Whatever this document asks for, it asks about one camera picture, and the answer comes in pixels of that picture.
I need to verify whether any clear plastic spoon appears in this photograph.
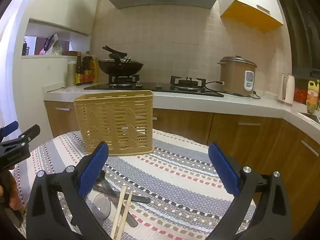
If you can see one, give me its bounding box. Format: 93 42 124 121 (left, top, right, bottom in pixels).
89 189 112 227

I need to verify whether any yellow cooking oil bottle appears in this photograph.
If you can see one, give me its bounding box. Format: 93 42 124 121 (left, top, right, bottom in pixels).
306 79 320 114

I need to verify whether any yellow sauce bottle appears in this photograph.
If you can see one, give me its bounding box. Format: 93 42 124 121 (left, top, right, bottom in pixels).
92 58 99 83

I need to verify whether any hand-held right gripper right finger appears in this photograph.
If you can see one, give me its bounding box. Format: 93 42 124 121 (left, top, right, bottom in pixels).
207 142 293 240

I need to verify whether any steel canister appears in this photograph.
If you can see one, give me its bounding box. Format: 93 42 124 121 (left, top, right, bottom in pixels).
66 59 77 88

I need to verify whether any black gas stove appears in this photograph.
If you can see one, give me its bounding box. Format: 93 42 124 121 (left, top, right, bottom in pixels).
83 76 225 98

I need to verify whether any striped woven table cloth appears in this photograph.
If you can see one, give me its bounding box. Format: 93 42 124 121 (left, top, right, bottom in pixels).
12 129 258 240

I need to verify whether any steel sink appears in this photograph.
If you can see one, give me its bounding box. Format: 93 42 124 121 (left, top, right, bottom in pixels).
297 112 320 126

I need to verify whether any dark sauce bottle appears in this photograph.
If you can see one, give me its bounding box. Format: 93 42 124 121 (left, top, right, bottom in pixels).
75 52 83 86

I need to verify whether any white electric kettle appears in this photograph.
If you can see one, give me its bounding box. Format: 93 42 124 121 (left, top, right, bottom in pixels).
277 73 296 105

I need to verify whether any brown rice cooker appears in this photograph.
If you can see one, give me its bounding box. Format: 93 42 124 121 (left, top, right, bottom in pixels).
217 56 258 96

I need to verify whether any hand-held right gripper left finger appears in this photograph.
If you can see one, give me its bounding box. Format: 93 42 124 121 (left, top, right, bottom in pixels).
26 141 113 240

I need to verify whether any white and yellow wall cabinet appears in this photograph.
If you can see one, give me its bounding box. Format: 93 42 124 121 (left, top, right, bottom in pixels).
218 0 285 34

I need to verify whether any black wok with lid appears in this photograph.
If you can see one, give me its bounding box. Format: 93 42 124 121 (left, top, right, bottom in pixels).
97 45 145 77

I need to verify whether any red packet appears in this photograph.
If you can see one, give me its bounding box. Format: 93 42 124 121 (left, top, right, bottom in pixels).
293 87 308 104

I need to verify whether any wooden chopstick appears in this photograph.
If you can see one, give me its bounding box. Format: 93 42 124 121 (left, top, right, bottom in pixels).
116 190 133 240
110 186 127 240

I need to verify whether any dark window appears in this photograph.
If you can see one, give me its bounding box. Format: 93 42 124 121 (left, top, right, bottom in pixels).
275 0 320 78

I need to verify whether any black power cable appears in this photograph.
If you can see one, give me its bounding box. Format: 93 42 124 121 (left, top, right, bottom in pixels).
204 80 261 100

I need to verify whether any person's left hand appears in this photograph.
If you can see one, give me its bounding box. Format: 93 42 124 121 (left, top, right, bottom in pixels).
0 171 21 210

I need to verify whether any beige plastic utensil basket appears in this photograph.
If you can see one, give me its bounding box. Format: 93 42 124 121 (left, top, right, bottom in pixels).
73 90 155 157

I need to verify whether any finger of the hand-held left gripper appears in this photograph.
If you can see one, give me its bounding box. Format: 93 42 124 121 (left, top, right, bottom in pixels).
14 124 41 147
0 121 20 137

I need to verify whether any patterned bag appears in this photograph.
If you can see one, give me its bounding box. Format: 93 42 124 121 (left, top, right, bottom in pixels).
43 33 63 56

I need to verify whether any red label sauce bottle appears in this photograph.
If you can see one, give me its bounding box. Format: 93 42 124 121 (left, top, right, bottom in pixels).
82 52 94 85

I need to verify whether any black plastic spoon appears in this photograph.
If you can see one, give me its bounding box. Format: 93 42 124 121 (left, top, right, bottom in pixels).
96 170 139 228

